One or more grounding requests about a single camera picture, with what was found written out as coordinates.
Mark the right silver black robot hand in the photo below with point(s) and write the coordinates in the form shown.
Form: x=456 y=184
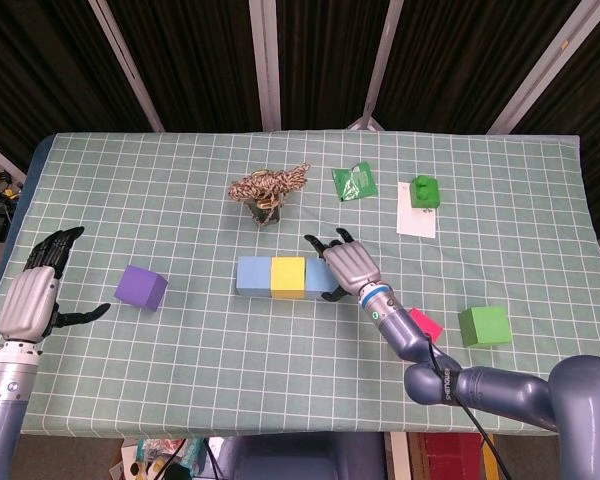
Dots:
x=352 y=265

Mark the pink foam cube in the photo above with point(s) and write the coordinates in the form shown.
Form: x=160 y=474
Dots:
x=430 y=325

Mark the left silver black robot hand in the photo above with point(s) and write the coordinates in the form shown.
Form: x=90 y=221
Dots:
x=27 y=305

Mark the green checked tablecloth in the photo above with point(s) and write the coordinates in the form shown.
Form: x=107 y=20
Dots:
x=230 y=380

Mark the green foam cube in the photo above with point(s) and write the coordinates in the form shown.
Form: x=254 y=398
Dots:
x=485 y=327

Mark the yellow foam cube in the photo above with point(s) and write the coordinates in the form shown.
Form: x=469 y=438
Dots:
x=287 y=277

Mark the white frame post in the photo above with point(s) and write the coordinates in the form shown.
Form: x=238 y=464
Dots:
x=0 y=160
x=540 y=75
x=265 y=65
x=125 y=65
x=382 y=60

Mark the green toy building brick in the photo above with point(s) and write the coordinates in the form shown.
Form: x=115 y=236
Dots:
x=427 y=195

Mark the red box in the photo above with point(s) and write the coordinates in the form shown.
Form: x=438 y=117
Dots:
x=452 y=457

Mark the purple foam cube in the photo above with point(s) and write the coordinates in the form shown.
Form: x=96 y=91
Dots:
x=137 y=285

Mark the white paper card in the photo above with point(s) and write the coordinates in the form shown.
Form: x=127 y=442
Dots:
x=415 y=222

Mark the yellow bar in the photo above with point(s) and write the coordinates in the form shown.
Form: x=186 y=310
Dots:
x=489 y=462

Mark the metal frame foot bracket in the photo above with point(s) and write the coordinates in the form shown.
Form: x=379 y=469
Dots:
x=365 y=125

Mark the green foil packet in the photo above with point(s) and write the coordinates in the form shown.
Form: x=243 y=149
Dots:
x=355 y=182

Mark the light blue foam cube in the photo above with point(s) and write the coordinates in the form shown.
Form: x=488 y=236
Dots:
x=317 y=277
x=252 y=275

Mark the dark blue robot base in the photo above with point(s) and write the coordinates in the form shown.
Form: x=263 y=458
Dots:
x=300 y=457

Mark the white table leg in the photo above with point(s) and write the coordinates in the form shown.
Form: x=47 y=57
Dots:
x=400 y=457

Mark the colourful printed bag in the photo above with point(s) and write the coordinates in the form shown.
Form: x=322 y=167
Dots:
x=180 y=452

